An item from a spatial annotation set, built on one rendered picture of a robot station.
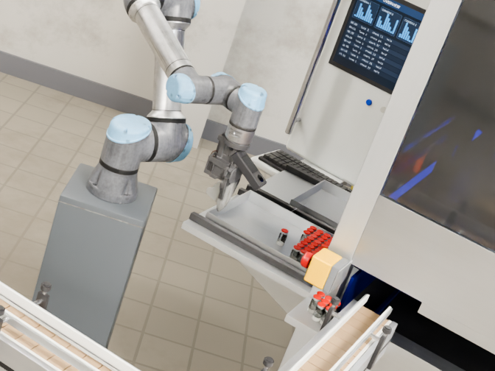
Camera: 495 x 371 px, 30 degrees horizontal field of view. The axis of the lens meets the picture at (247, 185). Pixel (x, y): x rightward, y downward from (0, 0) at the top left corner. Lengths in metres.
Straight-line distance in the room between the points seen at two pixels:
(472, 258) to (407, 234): 0.16
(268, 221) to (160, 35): 0.61
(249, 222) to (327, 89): 0.88
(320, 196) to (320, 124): 0.48
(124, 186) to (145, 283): 1.26
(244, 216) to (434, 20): 0.86
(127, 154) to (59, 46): 2.92
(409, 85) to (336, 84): 1.20
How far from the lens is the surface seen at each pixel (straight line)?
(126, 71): 5.45
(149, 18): 2.56
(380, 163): 2.19
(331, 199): 2.96
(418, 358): 2.32
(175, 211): 4.53
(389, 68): 3.22
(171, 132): 2.69
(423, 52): 2.12
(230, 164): 2.47
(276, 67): 5.35
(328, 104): 3.34
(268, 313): 3.98
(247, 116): 2.41
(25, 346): 1.79
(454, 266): 2.20
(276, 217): 2.69
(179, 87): 2.38
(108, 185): 2.66
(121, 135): 2.61
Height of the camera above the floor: 1.99
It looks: 23 degrees down
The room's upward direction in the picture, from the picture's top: 20 degrees clockwise
